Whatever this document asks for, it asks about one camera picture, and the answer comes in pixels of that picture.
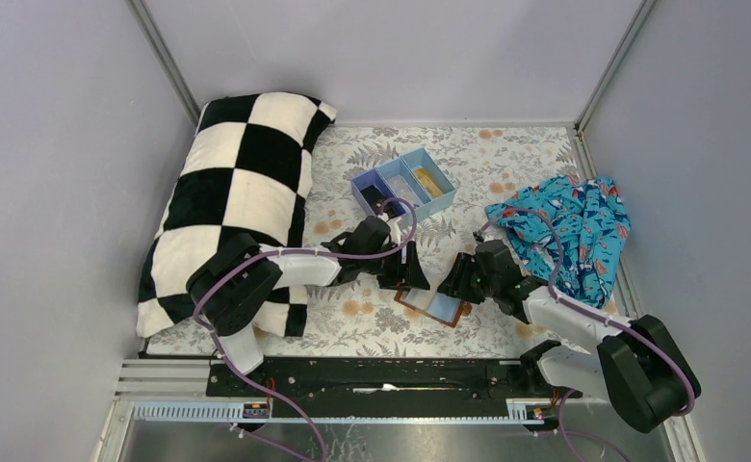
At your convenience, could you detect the brown leather card holder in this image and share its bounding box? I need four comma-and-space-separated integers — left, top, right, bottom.
394, 280, 472, 328

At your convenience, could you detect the silver grey credit card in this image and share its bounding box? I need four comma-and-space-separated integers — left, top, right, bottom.
386, 175, 423, 207

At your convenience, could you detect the blue compartment organizer box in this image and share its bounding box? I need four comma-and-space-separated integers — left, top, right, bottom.
350, 147, 457, 228

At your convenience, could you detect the orange credit card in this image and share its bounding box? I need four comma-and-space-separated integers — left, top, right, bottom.
414, 167, 444, 199

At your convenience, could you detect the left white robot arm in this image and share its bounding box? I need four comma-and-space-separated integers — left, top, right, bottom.
186, 217, 430, 374

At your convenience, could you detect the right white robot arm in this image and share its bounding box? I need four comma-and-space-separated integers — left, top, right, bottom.
437, 241, 701, 433

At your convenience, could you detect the black item in box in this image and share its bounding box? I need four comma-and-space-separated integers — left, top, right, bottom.
361, 186, 401, 218

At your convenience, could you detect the floral table mat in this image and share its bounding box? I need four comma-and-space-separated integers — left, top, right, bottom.
137, 127, 577, 358

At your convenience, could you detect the blue patterned cloth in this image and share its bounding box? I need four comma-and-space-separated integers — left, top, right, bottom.
485, 175, 631, 309

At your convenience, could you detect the black white checkered pillow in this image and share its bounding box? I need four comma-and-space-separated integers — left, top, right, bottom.
136, 91, 337, 338

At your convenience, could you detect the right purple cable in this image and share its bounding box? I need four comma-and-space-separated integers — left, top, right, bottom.
474, 207, 698, 462

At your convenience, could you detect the purple cable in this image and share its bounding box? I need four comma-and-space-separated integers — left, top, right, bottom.
474, 207, 698, 462
192, 195, 419, 462

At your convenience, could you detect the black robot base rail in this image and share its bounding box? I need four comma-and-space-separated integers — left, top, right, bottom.
205, 356, 567, 421

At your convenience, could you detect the white slotted cable duct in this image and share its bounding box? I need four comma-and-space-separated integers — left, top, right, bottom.
132, 401, 546, 425

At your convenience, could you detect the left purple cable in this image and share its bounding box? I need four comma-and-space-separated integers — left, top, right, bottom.
192, 195, 419, 462

